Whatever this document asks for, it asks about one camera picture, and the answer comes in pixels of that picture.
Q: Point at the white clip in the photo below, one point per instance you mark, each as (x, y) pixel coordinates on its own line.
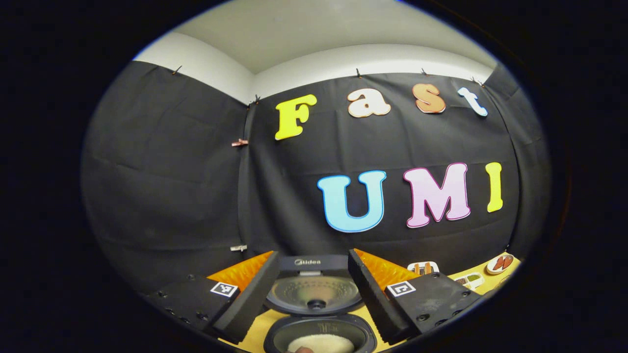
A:
(238, 248)

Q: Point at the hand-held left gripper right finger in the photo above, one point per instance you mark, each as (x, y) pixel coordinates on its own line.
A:
(373, 301)

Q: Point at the white rice pile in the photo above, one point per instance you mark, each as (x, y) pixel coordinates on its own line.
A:
(328, 342)

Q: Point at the white divided dish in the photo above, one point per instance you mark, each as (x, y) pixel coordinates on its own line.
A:
(478, 284)

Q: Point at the round white plate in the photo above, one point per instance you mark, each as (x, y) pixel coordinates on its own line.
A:
(490, 269)

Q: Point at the pink clip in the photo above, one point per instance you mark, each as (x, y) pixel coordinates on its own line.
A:
(240, 142)

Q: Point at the dark rice cooker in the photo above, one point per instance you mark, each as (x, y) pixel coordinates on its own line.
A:
(314, 294)

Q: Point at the red meat piece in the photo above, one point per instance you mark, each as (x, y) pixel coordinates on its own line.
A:
(507, 261)
(498, 264)

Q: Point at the white toaster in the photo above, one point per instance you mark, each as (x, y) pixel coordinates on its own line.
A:
(435, 268)

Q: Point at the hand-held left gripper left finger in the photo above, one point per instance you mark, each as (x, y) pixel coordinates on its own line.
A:
(250, 299)

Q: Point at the black backdrop cloth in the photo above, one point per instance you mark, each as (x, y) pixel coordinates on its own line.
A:
(171, 171)

